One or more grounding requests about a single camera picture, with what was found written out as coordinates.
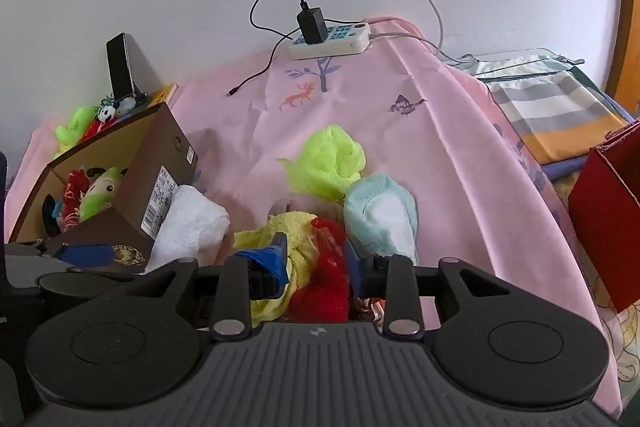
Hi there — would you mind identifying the brown plush toy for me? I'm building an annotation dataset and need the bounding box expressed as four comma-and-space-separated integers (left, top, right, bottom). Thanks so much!
269, 194, 346, 222

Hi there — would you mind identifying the black charger cable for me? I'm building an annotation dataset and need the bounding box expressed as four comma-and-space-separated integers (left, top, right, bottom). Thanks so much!
226, 0, 307, 98

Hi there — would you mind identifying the red white rope toy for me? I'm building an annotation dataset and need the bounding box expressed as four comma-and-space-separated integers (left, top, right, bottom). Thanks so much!
352, 297, 388, 325

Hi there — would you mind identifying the red mesh pouf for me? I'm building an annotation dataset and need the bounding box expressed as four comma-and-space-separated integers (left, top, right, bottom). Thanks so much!
61, 169, 90, 224

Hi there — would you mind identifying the clear bag of striped bedding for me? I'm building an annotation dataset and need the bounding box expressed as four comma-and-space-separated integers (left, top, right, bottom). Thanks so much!
457, 49, 632, 164

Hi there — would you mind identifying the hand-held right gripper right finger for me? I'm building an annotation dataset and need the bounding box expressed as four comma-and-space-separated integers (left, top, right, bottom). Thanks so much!
344, 239, 512, 337

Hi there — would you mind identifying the white power strip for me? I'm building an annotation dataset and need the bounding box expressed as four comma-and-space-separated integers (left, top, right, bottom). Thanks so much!
288, 22, 372, 60

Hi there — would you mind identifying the red box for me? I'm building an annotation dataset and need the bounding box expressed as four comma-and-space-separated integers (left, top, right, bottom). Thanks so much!
568, 119, 640, 314

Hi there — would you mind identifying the black phone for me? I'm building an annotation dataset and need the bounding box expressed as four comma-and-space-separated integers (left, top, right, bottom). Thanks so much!
106, 33, 148, 106

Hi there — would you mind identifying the brown cardboard box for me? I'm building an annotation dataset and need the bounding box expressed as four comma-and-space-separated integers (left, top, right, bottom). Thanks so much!
9, 102, 201, 268

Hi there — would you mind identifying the black charger adapter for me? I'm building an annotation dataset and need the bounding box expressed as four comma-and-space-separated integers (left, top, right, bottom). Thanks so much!
297, 7, 329, 46

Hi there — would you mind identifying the green plush doll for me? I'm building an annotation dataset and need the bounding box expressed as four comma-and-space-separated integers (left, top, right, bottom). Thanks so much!
79, 166, 130, 223

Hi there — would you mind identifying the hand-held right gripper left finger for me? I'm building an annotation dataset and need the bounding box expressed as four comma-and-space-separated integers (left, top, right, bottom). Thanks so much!
122, 233, 291, 342

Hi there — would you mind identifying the yellow book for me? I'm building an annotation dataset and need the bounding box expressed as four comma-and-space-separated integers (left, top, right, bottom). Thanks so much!
149, 83, 178, 106

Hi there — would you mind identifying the white towel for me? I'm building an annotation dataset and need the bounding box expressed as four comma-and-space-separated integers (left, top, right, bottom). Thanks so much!
141, 185, 232, 277

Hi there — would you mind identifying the pink printed bedsheet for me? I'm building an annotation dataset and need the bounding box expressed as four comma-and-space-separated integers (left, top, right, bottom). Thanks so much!
5, 14, 623, 423

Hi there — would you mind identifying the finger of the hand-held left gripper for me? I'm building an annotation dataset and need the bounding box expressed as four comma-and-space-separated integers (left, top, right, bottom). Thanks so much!
44, 244, 114, 267

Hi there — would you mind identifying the floral cloth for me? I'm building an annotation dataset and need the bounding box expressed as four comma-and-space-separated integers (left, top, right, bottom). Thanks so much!
582, 252, 640, 388

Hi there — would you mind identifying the light blue plush toy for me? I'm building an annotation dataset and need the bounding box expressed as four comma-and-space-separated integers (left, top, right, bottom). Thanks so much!
343, 173, 419, 267

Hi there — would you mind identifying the yellow cloth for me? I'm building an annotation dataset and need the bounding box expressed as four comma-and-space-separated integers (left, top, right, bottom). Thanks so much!
233, 211, 321, 323

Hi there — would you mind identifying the red mesh cloth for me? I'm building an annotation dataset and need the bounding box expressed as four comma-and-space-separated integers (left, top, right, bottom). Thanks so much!
289, 216, 352, 323

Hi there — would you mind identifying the wooden door frame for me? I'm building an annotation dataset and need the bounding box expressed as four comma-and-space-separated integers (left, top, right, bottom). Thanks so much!
605, 0, 640, 118

